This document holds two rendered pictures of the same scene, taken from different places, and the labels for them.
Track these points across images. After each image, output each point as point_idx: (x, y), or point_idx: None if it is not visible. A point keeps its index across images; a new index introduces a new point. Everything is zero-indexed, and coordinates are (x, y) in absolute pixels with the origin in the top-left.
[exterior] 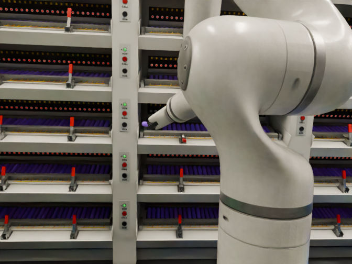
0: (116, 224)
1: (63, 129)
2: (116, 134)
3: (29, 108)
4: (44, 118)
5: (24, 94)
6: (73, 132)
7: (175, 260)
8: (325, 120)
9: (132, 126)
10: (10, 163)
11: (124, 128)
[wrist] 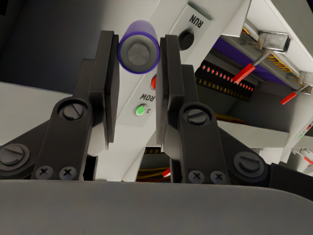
0: None
1: (252, 49)
2: (226, 10)
3: (227, 75)
4: (229, 57)
5: (250, 137)
6: (263, 48)
7: None
8: None
9: (166, 19)
10: (308, 0)
11: (193, 24)
